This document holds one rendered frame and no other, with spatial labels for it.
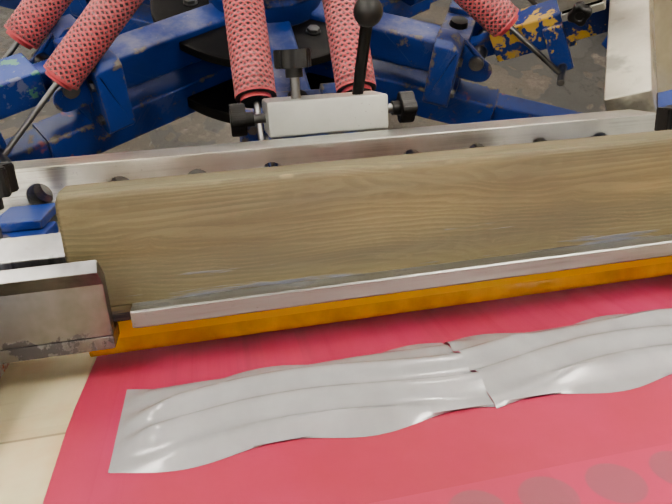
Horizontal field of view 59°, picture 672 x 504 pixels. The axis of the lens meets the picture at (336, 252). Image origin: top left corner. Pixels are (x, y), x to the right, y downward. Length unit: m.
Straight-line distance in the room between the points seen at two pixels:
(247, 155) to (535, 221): 0.28
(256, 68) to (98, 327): 0.46
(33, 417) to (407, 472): 0.19
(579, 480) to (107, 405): 0.23
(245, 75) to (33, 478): 0.53
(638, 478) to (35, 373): 0.32
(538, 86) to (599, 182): 2.54
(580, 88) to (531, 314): 2.64
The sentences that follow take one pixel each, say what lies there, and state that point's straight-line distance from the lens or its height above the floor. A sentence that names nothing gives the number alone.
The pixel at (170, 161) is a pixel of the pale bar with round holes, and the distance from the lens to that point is 0.56.
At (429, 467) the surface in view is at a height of 1.29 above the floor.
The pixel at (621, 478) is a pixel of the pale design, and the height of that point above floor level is 1.30.
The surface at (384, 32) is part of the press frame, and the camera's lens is 1.05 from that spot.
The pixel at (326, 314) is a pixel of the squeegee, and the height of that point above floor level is 1.22.
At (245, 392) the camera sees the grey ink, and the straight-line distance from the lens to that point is 0.32.
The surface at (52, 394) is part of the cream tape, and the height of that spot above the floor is 1.23.
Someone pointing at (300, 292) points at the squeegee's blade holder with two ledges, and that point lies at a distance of 0.34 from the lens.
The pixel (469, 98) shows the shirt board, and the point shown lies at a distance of 1.09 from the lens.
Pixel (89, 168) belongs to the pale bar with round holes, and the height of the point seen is 1.16.
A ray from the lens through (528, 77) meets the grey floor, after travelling 2.99.
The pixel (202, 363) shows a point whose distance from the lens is 0.36.
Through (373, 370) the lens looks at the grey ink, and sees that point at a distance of 0.33.
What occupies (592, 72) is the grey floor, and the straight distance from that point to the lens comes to 3.16.
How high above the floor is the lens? 1.53
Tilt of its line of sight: 50 degrees down
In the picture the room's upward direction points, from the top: 6 degrees clockwise
